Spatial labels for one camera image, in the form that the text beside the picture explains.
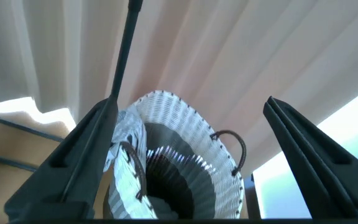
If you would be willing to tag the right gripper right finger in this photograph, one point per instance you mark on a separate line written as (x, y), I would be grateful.
(337, 193)

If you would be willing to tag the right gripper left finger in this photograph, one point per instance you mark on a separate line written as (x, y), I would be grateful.
(73, 193)

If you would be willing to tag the white laundry basket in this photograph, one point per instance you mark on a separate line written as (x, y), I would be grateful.
(172, 112)

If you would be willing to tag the black clothes rack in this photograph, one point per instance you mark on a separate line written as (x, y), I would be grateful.
(124, 46)

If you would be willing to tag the pale grey garment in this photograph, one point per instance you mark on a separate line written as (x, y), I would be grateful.
(129, 127)

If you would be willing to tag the beige curtain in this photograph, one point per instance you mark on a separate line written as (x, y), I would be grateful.
(228, 46)

